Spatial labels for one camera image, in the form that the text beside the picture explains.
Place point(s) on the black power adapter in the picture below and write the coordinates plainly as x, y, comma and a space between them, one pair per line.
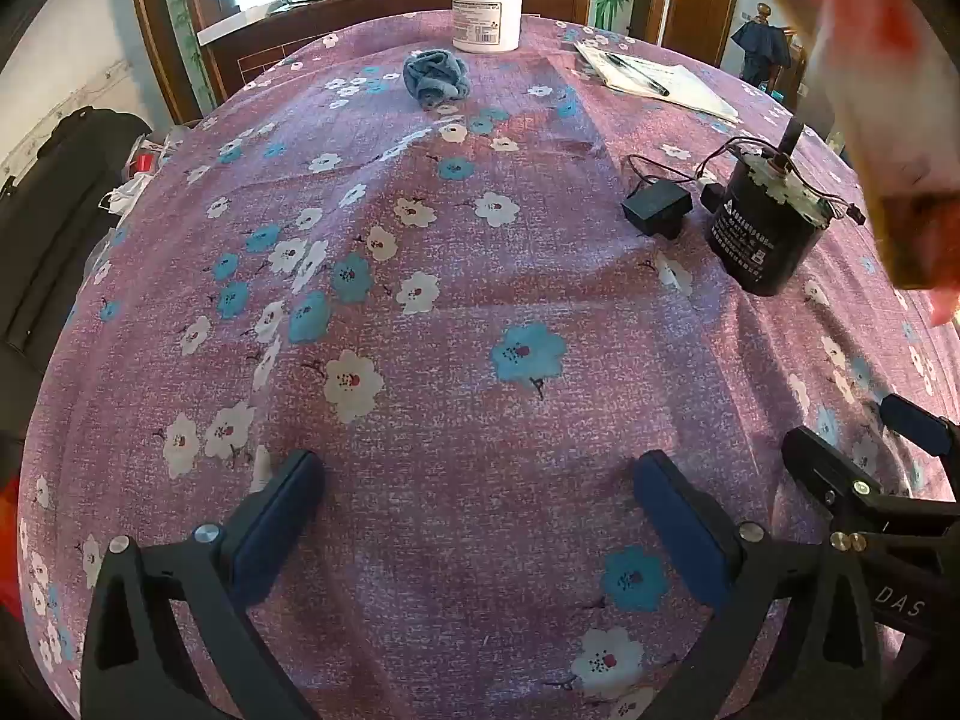
656, 210

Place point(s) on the white notebook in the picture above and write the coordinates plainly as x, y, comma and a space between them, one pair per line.
690, 86

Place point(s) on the wooden mirror sideboard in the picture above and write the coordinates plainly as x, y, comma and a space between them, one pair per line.
337, 15

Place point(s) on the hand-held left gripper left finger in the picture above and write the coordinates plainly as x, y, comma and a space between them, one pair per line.
277, 517

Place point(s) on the yellow cardboard box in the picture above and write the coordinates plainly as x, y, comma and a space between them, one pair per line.
862, 90

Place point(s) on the black suitcase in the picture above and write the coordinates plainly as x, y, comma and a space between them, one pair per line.
67, 202

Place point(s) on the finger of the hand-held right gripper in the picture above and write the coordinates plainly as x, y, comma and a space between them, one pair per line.
825, 465
911, 416

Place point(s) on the blue-grey crumpled cloth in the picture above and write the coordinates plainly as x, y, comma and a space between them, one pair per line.
437, 77

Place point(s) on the black pen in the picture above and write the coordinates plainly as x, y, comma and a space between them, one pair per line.
637, 73

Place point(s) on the black cylindrical motor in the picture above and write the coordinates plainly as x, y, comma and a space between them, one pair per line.
765, 240

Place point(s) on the purple floral tablecloth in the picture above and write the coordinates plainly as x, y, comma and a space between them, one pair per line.
480, 360

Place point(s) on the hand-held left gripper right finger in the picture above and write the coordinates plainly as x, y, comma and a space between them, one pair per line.
682, 532

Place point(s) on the white plastic jar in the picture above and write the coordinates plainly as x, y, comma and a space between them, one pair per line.
487, 15

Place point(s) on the person in dark clothes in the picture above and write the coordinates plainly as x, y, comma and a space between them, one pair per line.
761, 45

